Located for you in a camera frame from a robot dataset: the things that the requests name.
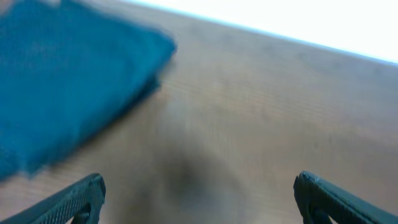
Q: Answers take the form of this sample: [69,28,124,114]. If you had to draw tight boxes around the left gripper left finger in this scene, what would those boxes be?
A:
[1,173,106,224]

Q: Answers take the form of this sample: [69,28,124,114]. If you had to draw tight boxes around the navy blue shorts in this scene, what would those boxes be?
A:
[1,1,176,179]

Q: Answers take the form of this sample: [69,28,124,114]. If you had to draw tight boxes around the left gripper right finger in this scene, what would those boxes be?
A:
[294,171,397,224]

